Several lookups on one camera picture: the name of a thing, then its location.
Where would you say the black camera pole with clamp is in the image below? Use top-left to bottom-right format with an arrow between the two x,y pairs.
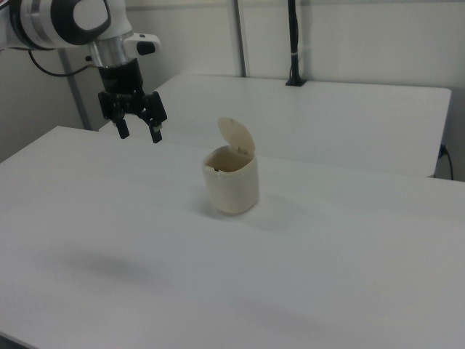
285,0 -> 307,87

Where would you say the cream square ceramic bowl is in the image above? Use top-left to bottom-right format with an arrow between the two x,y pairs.
201,145 -> 261,215

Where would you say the aluminium frame post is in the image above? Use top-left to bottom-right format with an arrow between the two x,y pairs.
57,49 -> 92,131
232,0 -> 252,78

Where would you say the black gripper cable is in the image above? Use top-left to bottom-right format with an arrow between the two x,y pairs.
28,49 -> 100,78

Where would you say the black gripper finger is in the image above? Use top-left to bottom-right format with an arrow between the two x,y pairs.
139,90 -> 169,145
97,92 -> 131,140

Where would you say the black power cable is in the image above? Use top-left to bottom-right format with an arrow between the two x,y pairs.
439,143 -> 456,181

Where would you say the cream trash bin lid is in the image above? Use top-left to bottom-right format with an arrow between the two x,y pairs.
217,116 -> 255,156

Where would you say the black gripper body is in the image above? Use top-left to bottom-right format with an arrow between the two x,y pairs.
97,58 -> 146,112

